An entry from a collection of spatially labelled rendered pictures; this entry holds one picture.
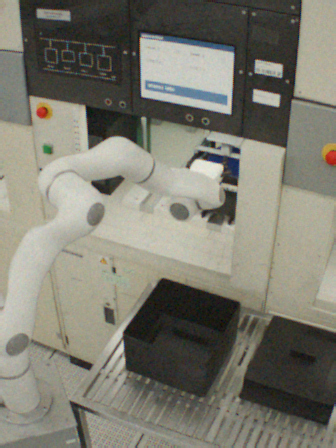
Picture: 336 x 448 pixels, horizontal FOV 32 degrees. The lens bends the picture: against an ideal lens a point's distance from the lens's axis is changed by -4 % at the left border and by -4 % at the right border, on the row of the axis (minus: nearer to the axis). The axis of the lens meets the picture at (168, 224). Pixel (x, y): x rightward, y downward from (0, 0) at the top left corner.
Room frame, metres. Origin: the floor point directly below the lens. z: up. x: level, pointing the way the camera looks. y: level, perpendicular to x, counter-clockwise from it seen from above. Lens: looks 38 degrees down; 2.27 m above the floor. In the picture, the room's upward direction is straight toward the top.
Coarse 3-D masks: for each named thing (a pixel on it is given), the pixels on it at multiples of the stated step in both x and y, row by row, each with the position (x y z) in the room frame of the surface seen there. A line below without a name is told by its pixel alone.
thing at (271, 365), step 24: (264, 336) 1.23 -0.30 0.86; (288, 336) 1.23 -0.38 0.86; (312, 336) 1.22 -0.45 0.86; (264, 360) 1.13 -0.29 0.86; (288, 360) 1.13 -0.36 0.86; (312, 360) 1.12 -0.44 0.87; (264, 384) 1.04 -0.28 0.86; (288, 384) 1.04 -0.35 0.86; (312, 384) 1.03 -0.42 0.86; (288, 408) 1.00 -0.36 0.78; (312, 408) 0.97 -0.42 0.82
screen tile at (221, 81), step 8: (192, 56) 1.57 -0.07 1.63; (200, 56) 1.56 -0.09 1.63; (208, 56) 1.55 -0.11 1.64; (216, 56) 1.54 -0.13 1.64; (200, 64) 1.56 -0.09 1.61; (208, 64) 1.55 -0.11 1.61; (216, 64) 1.54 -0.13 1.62; (224, 64) 1.53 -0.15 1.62; (192, 72) 1.57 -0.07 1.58; (224, 72) 1.53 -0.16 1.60; (192, 80) 1.57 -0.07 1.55; (200, 80) 1.56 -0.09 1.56; (208, 80) 1.55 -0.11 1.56; (216, 80) 1.54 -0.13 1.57; (224, 80) 1.53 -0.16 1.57; (216, 88) 1.54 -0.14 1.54; (224, 88) 1.53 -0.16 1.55
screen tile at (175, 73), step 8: (144, 48) 1.63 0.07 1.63; (152, 48) 1.62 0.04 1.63; (160, 48) 1.61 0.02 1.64; (168, 48) 1.60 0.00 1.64; (144, 56) 1.63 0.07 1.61; (152, 56) 1.62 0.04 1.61; (160, 56) 1.61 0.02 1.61; (168, 56) 1.60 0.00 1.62; (176, 56) 1.59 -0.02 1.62; (152, 64) 1.62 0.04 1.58; (176, 64) 1.59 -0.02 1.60; (152, 72) 1.62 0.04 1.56; (160, 72) 1.61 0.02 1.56; (168, 72) 1.60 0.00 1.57; (176, 72) 1.59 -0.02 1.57; (176, 80) 1.59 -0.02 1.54
